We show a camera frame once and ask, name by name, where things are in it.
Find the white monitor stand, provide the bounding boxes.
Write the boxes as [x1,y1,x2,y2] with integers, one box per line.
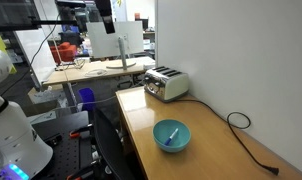
[105,35,138,71]

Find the black office chair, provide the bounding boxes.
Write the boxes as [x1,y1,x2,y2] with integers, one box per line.
[92,107,136,180]

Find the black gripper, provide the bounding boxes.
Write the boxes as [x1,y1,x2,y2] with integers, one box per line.
[93,0,116,35]

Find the blue and white marker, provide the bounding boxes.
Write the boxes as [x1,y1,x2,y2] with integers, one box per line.
[163,127,180,147]

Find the teal bowl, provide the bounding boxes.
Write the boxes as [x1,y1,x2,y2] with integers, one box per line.
[152,119,192,154]

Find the white computer monitor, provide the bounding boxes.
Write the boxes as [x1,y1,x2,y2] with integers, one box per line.
[86,21,146,59]

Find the black horizontal rig bar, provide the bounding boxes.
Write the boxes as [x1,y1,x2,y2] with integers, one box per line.
[0,18,79,33]

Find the cardboard box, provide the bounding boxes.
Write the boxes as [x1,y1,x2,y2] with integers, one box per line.
[27,84,65,108]

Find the orange clamp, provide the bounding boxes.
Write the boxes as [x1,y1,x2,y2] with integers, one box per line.
[66,161,99,180]
[68,123,94,140]

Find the coiled white cable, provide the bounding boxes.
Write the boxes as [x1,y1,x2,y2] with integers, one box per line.
[83,68,108,78]

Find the black toaster power cable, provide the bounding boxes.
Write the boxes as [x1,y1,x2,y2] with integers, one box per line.
[176,98,280,177]

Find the wooden office desk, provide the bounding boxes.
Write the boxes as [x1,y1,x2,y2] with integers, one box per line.
[42,56,156,87]

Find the cream and chrome toaster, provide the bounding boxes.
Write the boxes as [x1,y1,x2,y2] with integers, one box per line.
[143,65,191,104]

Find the black perforated robot table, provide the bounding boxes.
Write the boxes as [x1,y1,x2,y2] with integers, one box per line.
[30,110,103,180]

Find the blue plastic bin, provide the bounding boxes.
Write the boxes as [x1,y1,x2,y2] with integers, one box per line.
[77,87,97,112]

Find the yellow-green box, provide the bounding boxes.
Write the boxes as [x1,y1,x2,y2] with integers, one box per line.
[0,32,18,75]

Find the long white cable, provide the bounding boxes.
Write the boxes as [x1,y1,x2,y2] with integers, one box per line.
[30,94,119,125]

